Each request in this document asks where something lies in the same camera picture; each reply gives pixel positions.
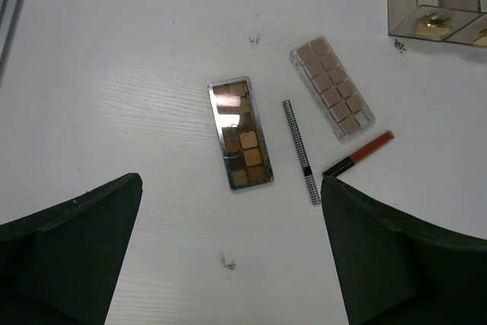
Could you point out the brown eyeshadow palette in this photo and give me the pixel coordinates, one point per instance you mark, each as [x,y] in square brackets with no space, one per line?
[240,133]

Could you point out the grey checkered eyeliner pencil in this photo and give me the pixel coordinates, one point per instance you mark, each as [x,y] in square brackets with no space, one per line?
[301,153]

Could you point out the red black lip gloss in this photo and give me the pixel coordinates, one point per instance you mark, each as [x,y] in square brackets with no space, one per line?
[352,159]

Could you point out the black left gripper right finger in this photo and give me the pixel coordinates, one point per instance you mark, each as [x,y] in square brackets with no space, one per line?
[394,268]

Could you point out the pink-brown eyeshadow palette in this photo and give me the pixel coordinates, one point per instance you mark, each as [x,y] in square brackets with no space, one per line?
[332,89]

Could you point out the clear three-slot organizer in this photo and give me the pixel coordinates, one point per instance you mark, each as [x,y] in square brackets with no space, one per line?
[443,21]

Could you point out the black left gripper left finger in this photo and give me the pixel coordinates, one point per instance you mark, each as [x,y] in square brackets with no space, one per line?
[61,265]

